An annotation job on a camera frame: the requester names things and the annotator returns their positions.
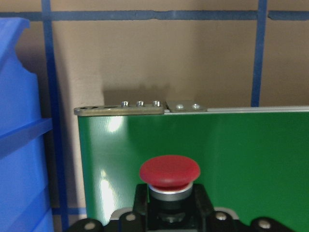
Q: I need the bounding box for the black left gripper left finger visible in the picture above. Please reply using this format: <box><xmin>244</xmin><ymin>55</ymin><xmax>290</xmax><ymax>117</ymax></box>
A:
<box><xmin>67</xmin><ymin>184</ymin><xmax>148</xmax><ymax>232</ymax></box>

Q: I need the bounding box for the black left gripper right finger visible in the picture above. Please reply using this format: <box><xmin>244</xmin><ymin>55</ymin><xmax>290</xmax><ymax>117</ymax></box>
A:
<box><xmin>193</xmin><ymin>184</ymin><xmax>292</xmax><ymax>232</ymax></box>

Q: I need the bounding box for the red push button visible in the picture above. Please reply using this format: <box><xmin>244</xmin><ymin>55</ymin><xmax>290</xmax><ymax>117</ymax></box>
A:
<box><xmin>140</xmin><ymin>155</ymin><xmax>200</xmax><ymax>225</ymax></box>

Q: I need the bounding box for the green conveyor belt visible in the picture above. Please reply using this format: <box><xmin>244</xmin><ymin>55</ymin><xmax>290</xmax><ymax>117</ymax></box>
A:
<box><xmin>74</xmin><ymin>106</ymin><xmax>309</xmax><ymax>232</ymax></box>

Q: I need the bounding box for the blue left plastic bin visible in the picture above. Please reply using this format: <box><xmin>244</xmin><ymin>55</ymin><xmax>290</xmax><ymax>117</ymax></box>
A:
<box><xmin>0</xmin><ymin>18</ymin><xmax>54</xmax><ymax>232</ymax></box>

